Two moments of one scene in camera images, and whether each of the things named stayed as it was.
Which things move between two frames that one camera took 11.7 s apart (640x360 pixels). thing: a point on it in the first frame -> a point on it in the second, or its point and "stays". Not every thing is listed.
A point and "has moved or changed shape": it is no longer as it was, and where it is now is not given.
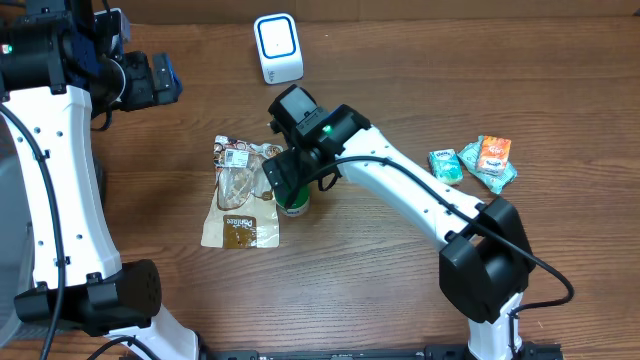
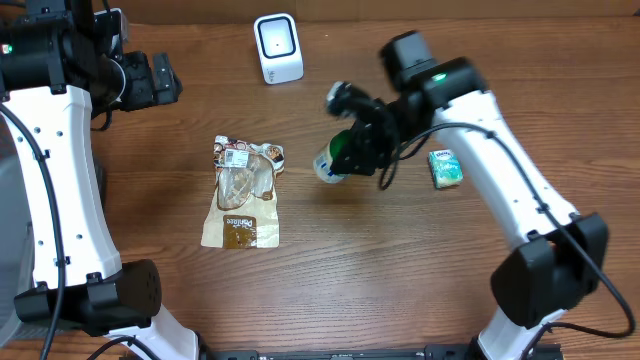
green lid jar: [293, 192] has moved or changed shape
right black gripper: [285, 163] -> [363, 150]
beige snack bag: [243, 213] stays
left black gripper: [149, 93] stays
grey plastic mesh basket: [16, 274] stays
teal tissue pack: [446, 166] stays
